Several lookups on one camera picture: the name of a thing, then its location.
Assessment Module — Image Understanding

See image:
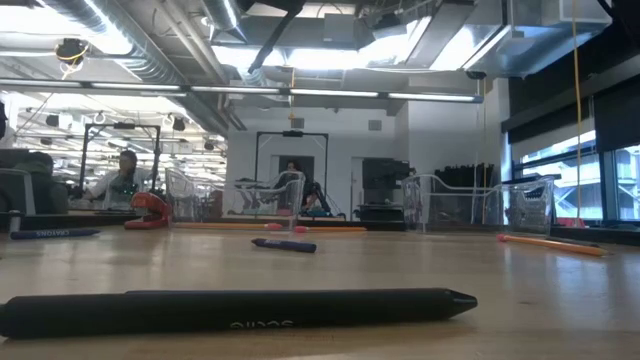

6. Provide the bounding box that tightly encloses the black aluminium table frame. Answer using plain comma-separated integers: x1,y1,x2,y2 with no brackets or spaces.
0,212,640,247

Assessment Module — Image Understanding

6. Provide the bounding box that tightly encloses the silver rectangular air duct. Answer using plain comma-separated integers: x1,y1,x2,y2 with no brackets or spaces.
404,0,614,79

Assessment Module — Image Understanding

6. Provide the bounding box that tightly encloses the clear plastic bin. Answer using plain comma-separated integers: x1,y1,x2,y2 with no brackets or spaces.
164,168,307,232
401,173,556,236

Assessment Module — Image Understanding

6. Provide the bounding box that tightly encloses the orange pencil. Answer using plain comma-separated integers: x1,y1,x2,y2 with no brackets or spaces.
172,221,285,232
496,233,609,258
293,225,369,234

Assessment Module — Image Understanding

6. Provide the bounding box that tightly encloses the person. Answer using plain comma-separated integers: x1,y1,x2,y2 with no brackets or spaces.
12,151,69,215
82,149,154,210
283,159,321,217

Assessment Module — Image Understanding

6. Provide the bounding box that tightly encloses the long ceiling light bar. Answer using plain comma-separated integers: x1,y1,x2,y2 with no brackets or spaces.
0,77,485,105

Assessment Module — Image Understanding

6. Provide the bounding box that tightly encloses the grey chair back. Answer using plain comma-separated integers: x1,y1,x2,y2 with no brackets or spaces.
0,168,36,216

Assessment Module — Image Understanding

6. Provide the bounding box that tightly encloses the black gantry frame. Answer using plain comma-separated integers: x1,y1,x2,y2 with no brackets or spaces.
79,122,162,201
254,129,330,216

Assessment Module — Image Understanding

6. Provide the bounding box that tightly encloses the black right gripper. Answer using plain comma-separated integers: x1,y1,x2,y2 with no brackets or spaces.
234,0,307,74

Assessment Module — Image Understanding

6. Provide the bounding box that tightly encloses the black roller blind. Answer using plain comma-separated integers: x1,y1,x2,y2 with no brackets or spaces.
592,74,640,154

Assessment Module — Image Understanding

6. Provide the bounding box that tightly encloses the black cabinet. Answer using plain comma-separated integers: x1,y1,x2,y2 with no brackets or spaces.
360,157,412,222

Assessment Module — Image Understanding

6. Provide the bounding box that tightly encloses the yellow hanging cord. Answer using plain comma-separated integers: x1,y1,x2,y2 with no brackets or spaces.
571,0,585,224

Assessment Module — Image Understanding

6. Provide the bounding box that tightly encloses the black ceiling cable reel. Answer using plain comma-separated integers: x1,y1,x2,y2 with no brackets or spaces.
53,37,91,81

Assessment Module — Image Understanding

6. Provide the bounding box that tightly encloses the blue pen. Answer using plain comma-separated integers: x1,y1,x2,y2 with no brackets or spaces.
250,237,318,254

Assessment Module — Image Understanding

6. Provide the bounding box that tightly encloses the black storage rack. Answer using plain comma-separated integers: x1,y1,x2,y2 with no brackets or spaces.
433,163,496,226

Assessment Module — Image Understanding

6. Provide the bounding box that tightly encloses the red stapler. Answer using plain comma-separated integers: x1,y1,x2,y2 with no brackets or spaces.
123,191,174,231

